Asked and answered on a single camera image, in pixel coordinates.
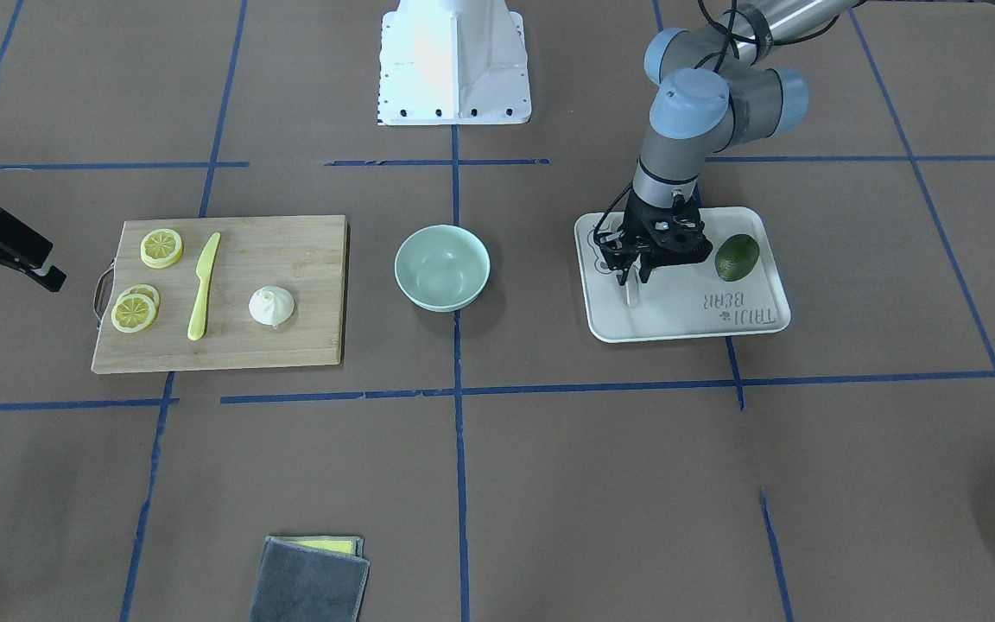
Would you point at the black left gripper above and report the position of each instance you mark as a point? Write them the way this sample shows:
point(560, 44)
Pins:
point(638, 215)

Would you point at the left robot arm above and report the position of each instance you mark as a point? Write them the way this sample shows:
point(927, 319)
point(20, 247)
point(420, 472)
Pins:
point(711, 96)

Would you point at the mint green bowl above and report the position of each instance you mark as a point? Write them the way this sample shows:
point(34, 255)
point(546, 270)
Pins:
point(442, 268)

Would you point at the cream bear serving tray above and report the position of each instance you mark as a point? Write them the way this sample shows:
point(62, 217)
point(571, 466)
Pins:
point(684, 301)

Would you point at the green avocado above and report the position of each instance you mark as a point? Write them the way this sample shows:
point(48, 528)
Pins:
point(736, 257)

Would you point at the single lemon slice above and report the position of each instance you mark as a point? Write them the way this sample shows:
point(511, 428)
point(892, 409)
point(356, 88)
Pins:
point(133, 313)

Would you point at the lower stacked lemon slice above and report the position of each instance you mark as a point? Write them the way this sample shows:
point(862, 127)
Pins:
point(144, 289)

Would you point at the upper lemon slice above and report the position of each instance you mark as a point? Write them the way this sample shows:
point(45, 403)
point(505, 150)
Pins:
point(161, 248)

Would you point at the yellow plastic knife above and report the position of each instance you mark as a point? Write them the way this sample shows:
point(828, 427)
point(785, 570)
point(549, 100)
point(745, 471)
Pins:
point(198, 320)

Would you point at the bamboo cutting board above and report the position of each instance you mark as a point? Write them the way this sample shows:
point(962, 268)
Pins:
point(305, 255)

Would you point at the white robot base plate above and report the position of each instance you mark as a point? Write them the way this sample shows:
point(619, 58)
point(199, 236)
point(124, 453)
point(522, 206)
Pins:
point(453, 63)

